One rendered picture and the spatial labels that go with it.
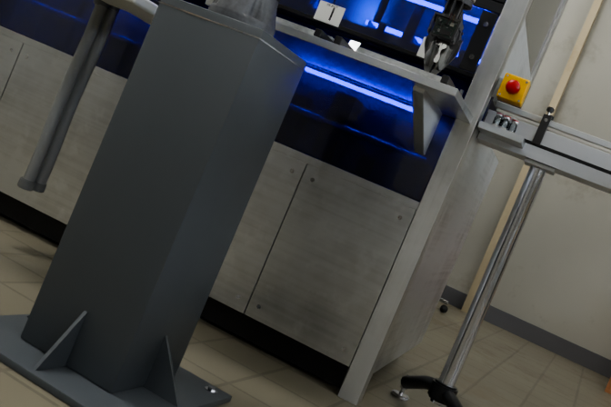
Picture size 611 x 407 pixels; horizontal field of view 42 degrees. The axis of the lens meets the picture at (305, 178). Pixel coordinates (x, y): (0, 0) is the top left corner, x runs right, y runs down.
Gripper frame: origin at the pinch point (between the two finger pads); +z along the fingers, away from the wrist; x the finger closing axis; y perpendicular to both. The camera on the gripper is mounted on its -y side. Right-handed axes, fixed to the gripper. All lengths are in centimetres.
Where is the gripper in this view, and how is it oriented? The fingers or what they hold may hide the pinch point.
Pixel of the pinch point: (430, 74)
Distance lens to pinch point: 209.2
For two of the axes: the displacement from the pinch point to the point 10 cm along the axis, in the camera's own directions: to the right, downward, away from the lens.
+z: -3.9, 9.2, 0.2
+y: -2.9, -1.0, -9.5
